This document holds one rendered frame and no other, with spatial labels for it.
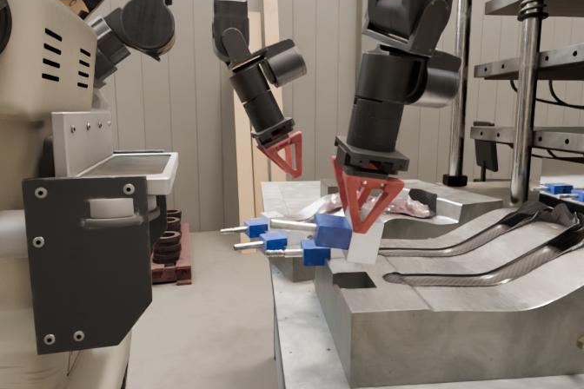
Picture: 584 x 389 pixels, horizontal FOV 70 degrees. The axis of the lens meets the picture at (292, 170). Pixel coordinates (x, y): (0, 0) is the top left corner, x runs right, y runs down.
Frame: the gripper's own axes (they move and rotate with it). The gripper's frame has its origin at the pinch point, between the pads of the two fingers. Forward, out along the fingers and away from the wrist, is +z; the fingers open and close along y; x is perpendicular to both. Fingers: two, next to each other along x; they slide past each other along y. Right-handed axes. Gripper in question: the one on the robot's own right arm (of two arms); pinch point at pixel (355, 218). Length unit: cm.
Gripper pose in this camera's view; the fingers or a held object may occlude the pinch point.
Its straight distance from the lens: 52.3
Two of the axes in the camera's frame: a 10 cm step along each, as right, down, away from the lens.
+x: -9.9, -1.2, -1.2
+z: -1.5, 9.6, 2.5
